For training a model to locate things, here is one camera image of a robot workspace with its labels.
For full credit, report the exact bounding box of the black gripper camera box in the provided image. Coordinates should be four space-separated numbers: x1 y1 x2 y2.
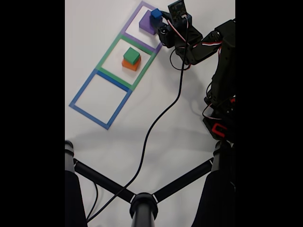
168 0 193 28

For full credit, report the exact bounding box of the large purple block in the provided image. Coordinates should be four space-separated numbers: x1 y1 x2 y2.
139 9 158 35

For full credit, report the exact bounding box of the purple tape square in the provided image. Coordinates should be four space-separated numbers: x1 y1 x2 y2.
122 0 164 54

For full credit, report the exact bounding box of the green tape square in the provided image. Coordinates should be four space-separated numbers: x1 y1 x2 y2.
97 33 157 92

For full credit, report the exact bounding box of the orange block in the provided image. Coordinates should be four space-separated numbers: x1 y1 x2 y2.
121 56 142 71

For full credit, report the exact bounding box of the black tripod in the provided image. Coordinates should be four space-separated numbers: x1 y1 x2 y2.
65 140 236 227

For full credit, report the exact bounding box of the thin black cable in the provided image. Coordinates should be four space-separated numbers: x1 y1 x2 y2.
85 182 99 222

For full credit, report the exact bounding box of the red table clamp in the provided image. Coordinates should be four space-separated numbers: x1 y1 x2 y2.
211 122 228 138

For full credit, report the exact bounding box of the blue tape square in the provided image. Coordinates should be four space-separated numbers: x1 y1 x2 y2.
69 68 133 130

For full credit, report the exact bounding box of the thick black cable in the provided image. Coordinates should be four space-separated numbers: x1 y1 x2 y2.
86 17 190 223

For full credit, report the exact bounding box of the green block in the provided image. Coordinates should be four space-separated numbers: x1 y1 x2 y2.
123 47 140 64

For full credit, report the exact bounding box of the red white servo wire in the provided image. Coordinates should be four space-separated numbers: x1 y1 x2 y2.
165 15 224 55

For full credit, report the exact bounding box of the small blue block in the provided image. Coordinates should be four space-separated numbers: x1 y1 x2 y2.
150 9 163 21

